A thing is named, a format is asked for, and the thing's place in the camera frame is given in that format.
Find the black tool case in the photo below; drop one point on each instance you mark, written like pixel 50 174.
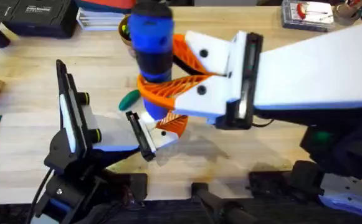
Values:
pixel 40 15

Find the red and blue box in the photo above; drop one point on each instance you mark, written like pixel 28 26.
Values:
pixel 106 4

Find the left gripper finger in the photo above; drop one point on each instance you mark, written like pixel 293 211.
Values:
pixel 148 119
pixel 168 137

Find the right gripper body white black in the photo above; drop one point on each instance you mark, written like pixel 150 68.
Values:
pixel 311 71

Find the green toy vegetable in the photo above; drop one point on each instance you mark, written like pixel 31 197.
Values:
pixel 129 100

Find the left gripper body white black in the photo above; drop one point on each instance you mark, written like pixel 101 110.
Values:
pixel 115 133

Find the black rail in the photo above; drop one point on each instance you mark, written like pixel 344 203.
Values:
pixel 174 214

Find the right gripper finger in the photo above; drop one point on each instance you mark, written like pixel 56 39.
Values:
pixel 199 96
pixel 212 53

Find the black upright left wrist plate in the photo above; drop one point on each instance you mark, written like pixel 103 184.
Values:
pixel 71 115

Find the clear box with tools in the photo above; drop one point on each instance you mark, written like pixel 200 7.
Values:
pixel 306 15

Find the stack of white booklets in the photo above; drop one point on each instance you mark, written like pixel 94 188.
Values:
pixel 99 20

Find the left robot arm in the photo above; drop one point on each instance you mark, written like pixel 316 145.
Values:
pixel 74 194

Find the brown tub with toys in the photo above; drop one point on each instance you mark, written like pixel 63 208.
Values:
pixel 124 31

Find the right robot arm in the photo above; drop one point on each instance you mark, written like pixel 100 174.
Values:
pixel 345 194

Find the brown tape roll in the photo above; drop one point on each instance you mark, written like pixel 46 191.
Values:
pixel 345 14

